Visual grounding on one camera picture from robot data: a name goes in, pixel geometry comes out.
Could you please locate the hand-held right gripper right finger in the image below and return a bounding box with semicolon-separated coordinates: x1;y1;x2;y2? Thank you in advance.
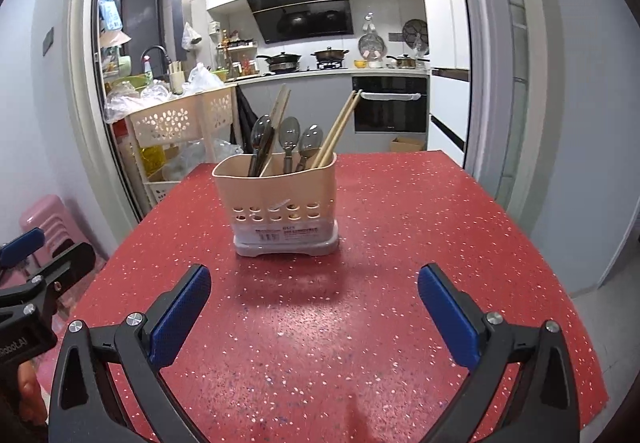
417;262;582;443

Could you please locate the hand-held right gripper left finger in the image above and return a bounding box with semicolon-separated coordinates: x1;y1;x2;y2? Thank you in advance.
47;264;213;443

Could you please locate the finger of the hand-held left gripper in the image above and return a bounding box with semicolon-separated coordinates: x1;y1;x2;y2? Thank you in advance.
0;227;46;270
0;241;97;324

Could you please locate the beige plastic utensil holder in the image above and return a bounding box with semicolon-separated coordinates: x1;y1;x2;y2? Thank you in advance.
211;151;342;258

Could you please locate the metal spoon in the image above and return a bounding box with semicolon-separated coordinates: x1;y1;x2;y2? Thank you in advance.
295;124;325;172
247;115;276;177
278;116;302;174

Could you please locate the wooden chopstick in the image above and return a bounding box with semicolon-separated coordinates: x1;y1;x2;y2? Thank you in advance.
258;87;284;176
267;84;292;160
318;90;363;170
311;94;354;170

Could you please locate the person's left hand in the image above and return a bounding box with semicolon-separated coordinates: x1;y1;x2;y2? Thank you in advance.
17;364;49;420

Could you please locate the pink plastic stool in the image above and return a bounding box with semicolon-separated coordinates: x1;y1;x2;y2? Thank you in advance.
18;194;109;320

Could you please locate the yellow oil bottle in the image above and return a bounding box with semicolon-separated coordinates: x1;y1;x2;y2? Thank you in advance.
141;142;166;176

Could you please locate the beige plastic storage rack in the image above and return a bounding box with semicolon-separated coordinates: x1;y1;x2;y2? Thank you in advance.
123;85;239;210

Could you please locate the cardboard box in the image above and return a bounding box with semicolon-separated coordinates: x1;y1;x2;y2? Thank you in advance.
389;136;426;153

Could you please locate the clear plastic bag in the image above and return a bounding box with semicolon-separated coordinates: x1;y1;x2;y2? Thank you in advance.
103;79;174;124

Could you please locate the black hanging cloth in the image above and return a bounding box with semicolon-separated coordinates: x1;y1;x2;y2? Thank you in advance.
234;84;259;156

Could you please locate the black built-in oven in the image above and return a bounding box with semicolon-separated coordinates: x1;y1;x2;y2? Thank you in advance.
351;75;430;134

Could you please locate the black kitchen faucet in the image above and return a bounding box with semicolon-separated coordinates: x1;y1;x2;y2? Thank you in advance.
139;45;169;74

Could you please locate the hanging white plastic bag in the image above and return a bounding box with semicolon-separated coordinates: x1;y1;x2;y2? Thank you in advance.
180;21;204;50

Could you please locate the white spice shelf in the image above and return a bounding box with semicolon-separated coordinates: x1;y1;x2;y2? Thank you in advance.
215;40;259;79

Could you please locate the white refrigerator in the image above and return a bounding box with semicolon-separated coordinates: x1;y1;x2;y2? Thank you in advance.
404;0;472;164

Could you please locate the round metal steamer rack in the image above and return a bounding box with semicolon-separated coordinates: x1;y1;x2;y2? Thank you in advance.
357;33;387;62
402;18;430;49

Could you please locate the black wok with lid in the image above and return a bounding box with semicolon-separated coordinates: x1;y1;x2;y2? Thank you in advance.
310;47;350;70

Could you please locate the black range hood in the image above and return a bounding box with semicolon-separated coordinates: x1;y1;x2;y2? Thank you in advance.
246;0;355;46

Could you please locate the grey door frame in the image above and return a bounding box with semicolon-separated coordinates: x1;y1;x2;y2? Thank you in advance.
67;0;543;224

